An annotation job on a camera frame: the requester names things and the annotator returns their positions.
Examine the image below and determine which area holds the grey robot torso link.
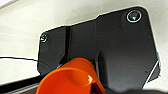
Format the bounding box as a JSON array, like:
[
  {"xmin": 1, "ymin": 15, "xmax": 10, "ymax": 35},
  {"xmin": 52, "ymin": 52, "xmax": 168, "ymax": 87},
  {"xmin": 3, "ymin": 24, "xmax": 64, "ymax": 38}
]
[{"xmin": 0, "ymin": 74, "xmax": 48, "ymax": 94}]

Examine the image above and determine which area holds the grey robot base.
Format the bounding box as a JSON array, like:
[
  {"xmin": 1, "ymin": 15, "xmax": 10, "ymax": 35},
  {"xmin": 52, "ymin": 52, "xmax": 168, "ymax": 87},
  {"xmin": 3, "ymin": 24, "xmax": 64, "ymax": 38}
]
[{"xmin": 36, "ymin": 5, "xmax": 161, "ymax": 93}]

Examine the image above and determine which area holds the thin blue cable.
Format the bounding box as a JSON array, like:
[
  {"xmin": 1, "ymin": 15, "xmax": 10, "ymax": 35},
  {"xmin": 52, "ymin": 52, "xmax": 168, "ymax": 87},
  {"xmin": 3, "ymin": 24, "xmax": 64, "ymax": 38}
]
[{"xmin": 0, "ymin": 55, "xmax": 39, "ymax": 63}]

